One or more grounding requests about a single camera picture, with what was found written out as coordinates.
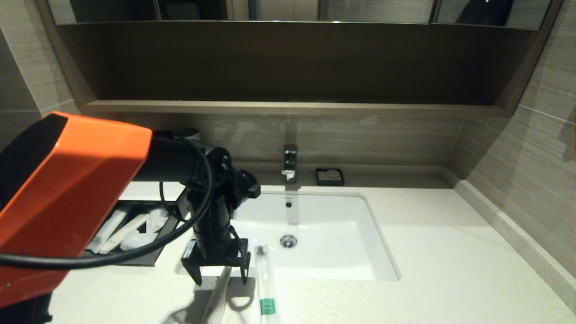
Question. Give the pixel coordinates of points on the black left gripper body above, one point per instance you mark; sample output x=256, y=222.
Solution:
x=198, y=256

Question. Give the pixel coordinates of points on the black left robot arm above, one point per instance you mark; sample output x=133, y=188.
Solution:
x=67, y=180

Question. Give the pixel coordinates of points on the chrome sink drain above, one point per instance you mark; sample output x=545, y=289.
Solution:
x=288, y=241

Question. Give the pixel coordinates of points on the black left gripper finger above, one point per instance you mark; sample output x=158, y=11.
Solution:
x=245, y=272
x=194, y=273

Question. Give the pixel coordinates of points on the brown wooden wall shelf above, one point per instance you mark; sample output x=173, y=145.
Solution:
x=288, y=67

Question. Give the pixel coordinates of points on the long white packet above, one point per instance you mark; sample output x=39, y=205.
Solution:
x=108, y=231

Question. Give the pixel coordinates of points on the white packet with pink item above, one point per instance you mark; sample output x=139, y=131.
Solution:
x=158, y=218

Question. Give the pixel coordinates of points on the black soap dish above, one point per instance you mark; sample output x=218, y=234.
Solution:
x=330, y=181

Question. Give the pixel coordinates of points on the beige soap bar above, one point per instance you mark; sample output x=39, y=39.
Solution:
x=333, y=173

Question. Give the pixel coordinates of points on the chrome faucet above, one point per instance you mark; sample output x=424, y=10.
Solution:
x=290, y=162

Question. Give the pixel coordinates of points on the white ceramic sink basin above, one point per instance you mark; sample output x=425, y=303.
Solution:
x=333, y=243

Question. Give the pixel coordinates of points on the wrapped beige comb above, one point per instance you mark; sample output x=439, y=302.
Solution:
x=130, y=231

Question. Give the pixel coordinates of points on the wall mirror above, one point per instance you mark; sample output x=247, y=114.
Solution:
x=292, y=10

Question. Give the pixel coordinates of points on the wrapped toothbrush with green label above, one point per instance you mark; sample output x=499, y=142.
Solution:
x=267, y=288

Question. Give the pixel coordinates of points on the black tray with sachets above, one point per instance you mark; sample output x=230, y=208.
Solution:
x=148, y=258

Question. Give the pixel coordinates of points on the white cup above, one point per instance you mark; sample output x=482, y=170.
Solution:
x=189, y=133

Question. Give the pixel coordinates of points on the small white sachets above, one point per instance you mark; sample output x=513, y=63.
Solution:
x=137, y=242

